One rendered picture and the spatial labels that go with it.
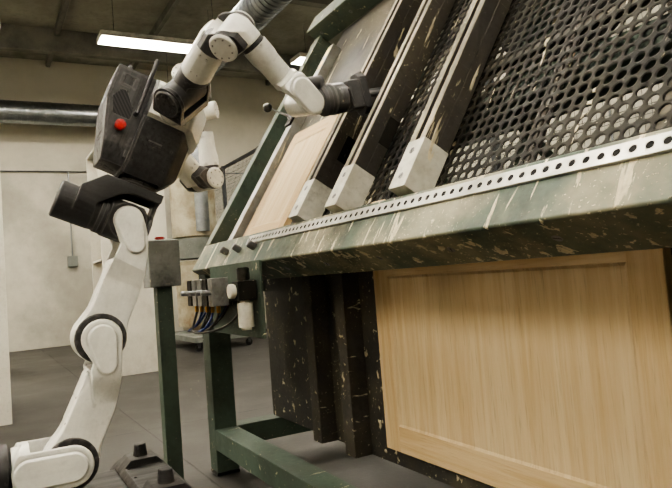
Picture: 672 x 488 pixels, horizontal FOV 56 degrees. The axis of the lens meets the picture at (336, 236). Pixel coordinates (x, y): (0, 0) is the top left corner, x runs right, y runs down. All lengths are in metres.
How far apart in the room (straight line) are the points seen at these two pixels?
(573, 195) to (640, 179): 0.11
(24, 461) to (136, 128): 0.97
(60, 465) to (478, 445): 1.11
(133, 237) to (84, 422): 0.54
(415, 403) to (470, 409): 0.22
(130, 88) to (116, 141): 0.17
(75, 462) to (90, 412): 0.14
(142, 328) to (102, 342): 4.09
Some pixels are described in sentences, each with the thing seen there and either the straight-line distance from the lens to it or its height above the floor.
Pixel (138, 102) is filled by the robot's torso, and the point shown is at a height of 1.30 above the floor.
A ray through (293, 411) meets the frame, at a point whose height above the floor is 0.24.
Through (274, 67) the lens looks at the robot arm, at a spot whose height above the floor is 1.29.
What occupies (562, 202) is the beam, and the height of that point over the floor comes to 0.83.
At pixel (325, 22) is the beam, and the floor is 1.85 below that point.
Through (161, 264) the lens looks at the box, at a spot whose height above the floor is 0.84.
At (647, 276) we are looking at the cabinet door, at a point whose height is 0.70.
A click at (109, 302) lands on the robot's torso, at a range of 1.98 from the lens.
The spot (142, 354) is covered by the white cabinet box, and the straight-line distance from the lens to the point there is 6.03.
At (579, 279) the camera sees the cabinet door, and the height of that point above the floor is 0.70.
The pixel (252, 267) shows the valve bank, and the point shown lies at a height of 0.79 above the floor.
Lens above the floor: 0.75
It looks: 3 degrees up
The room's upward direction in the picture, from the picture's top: 4 degrees counter-clockwise
